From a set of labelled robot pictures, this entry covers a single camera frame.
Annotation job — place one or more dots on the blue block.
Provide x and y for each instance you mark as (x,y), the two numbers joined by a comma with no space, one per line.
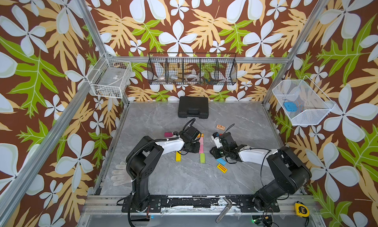
(221,161)

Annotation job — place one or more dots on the black plastic tool case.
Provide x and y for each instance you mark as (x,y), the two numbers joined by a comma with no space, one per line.
(193,107)

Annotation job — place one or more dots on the magenta block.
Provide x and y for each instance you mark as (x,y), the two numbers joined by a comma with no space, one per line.
(168,134)

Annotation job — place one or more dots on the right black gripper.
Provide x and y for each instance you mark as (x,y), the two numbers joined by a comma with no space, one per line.
(214,152)

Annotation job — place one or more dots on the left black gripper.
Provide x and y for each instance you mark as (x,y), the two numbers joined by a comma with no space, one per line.
(197,147)

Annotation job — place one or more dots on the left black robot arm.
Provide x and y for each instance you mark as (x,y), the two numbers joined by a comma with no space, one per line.
(143,159)

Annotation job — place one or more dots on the yellow tape measure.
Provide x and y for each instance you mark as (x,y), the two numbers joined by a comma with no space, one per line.
(301,210)

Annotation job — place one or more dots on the white mesh basket right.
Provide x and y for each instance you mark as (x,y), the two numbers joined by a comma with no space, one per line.
(313,104)

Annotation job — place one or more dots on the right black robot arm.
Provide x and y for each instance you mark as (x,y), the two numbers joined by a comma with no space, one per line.
(290,173)

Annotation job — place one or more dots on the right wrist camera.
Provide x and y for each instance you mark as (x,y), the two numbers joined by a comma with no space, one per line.
(215,138)

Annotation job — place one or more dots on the monkey picture wood block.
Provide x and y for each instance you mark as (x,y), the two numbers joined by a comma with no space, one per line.
(220,127)

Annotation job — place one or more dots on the white wire basket left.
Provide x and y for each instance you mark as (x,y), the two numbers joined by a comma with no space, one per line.
(110,77)

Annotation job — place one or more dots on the green block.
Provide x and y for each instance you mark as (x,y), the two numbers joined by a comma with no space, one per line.
(202,158)

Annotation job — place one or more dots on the white work glove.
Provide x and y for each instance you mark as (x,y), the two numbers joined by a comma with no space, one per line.
(120,176)

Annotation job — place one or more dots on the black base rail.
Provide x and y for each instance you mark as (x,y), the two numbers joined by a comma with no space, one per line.
(243,203)

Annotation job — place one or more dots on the yellow red striped block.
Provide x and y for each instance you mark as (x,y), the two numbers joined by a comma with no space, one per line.
(222,168)

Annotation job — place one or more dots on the blue object in basket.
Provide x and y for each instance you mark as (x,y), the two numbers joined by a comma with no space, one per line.
(290,107)

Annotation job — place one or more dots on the black wire basket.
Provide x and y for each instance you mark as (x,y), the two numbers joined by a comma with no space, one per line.
(192,68)

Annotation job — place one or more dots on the grey metal bracket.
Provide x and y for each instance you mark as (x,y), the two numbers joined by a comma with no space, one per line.
(228,206)

